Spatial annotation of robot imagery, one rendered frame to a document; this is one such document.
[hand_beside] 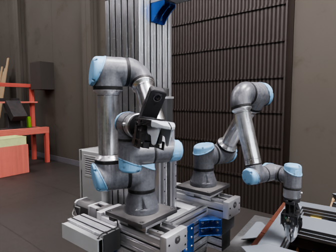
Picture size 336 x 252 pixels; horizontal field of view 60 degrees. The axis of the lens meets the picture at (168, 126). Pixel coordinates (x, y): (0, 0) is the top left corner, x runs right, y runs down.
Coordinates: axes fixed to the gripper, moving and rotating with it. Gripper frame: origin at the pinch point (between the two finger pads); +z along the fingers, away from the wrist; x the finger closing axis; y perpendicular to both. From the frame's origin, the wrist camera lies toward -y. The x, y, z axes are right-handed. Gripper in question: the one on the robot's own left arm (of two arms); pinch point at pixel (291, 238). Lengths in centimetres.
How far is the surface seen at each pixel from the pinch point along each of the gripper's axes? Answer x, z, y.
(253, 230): -27.0, 15.3, -31.8
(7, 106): -647, -52, -216
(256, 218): -34, 19, -62
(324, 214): 9, 3, -50
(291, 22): -51, -159, -250
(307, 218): 2.5, 1.0, -31.7
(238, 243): -31.6, 19.3, -19.5
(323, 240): 11.9, 4.4, -16.0
